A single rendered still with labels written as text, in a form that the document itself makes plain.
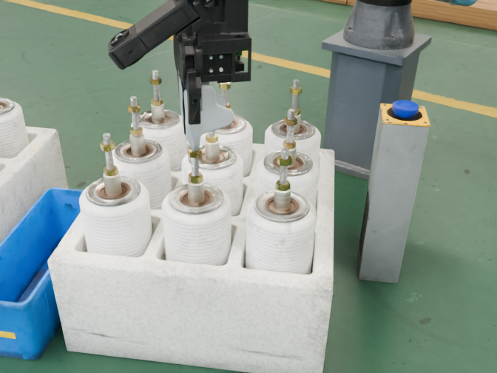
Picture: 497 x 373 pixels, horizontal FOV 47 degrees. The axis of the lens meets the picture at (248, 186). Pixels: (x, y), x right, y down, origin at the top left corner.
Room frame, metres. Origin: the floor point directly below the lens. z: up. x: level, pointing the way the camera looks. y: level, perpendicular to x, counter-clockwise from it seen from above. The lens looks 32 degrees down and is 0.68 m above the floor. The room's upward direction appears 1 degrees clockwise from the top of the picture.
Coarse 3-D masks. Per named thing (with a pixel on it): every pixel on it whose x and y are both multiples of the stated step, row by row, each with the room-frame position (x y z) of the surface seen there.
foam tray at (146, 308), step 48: (240, 240) 0.65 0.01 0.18; (96, 288) 0.59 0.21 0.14; (144, 288) 0.58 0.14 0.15; (192, 288) 0.58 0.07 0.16; (240, 288) 0.57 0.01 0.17; (288, 288) 0.56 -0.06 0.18; (96, 336) 0.59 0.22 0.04; (144, 336) 0.58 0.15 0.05; (192, 336) 0.58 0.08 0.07; (240, 336) 0.57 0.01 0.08; (288, 336) 0.56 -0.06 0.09
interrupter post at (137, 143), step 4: (132, 136) 0.78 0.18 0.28; (136, 136) 0.78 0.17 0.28; (140, 136) 0.78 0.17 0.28; (132, 140) 0.77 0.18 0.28; (136, 140) 0.77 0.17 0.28; (140, 140) 0.78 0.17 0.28; (144, 140) 0.79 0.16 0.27; (132, 144) 0.78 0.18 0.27; (136, 144) 0.77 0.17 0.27; (140, 144) 0.78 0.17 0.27; (144, 144) 0.78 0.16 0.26; (132, 148) 0.78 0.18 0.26; (136, 148) 0.77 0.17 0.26; (140, 148) 0.77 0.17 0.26; (144, 148) 0.78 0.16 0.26; (132, 152) 0.78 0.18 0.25; (136, 152) 0.77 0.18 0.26; (140, 152) 0.77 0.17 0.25; (144, 152) 0.78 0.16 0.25
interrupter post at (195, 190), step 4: (188, 180) 0.65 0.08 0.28; (188, 184) 0.65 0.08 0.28; (192, 184) 0.64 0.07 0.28; (196, 184) 0.64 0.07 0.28; (200, 184) 0.65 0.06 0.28; (188, 188) 0.65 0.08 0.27; (192, 188) 0.64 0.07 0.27; (196, 188) 0.64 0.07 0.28; (200, 188) 0.64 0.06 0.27; (188, 192) 0.65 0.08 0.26; (192, 192) 0.64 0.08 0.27; (196, 192) 0.64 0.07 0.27; (200, 192) 0.64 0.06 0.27; (192, 196) 0.64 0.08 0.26; (196, 196) 0.64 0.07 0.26; (200, 196) 0.64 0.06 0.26; (192, 200) 0.64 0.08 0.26; (196, 200) 0.64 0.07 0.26; (200, 200) 0.64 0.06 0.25
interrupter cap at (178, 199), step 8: (184, 184) 0.68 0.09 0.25; (208, 184) 0.68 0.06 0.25; (176, 192) 0.66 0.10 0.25; (184, 192) 0.67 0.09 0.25; (208, 192) 0.67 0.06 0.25; (216, 192) 0.67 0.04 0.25; (176, 200) 0.64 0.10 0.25; (184, 200) 0.65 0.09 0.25; (208, 200) 0.65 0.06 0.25; (216, 200) 0.65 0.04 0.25; (176, 208) 0.62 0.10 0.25; (184, 208) 0.63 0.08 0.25; (192, 208) 0.63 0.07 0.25; (200, 208) 0.63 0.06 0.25; (208, 208) 0.63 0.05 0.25; (216, 208) 0.63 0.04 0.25
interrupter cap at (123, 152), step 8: (120, 144) 0.80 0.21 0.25; (128, 144) 0.80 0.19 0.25; (152, 144) 0.80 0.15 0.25; (120, 152) 0.78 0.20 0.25; (128, 152) 0.78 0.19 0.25; (152, 152) 0.78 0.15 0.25; (160, 152) 0.78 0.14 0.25; (120, 160) 0.75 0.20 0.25; (128, 160) 0.75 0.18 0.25; (136, 160) 0.75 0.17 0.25; (144, 160) 0.75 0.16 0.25; (152, 160) 0.76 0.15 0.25
